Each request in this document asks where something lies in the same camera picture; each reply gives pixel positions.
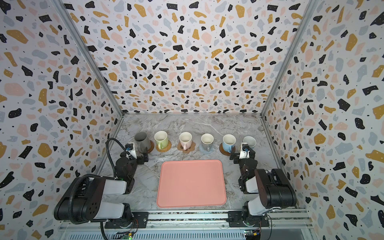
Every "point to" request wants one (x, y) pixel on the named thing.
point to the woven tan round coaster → (165, 149)
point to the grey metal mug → (142, 141)
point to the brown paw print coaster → (188, 150)
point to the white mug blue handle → (229, 141)
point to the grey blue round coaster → (210, 151)
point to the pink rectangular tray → (183, 183)
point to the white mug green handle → (161, 138)
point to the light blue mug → (251, 141)
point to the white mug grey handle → (207, 140)
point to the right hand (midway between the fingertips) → (239, 144)
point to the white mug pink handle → (185, 139)
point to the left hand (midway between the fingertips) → (137, 146)
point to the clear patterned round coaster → (239, 148)
